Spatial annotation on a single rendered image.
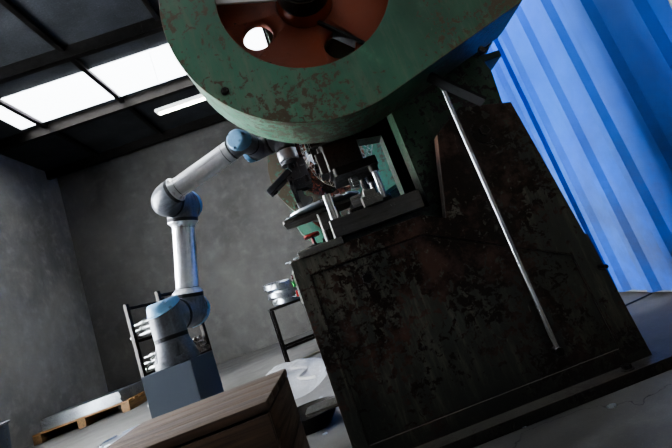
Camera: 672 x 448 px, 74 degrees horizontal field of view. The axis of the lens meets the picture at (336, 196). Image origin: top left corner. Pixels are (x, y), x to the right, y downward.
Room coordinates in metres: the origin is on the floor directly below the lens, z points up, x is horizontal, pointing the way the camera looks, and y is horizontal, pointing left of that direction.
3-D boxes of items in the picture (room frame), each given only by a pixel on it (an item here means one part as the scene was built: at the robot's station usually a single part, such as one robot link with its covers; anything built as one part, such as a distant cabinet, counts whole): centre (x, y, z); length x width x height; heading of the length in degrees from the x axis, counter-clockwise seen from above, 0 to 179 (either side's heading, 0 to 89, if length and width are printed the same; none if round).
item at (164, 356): (1.61, 0.72, 0.50); 0.15 x 0.15 x 0.10
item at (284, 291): (4.59, 0.83, 0.40); 0.45 x 0.40 x 0.79; 15
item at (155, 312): (1.61, 0.72, 0.62); 0.13 x 0.12 x 0.14; 167
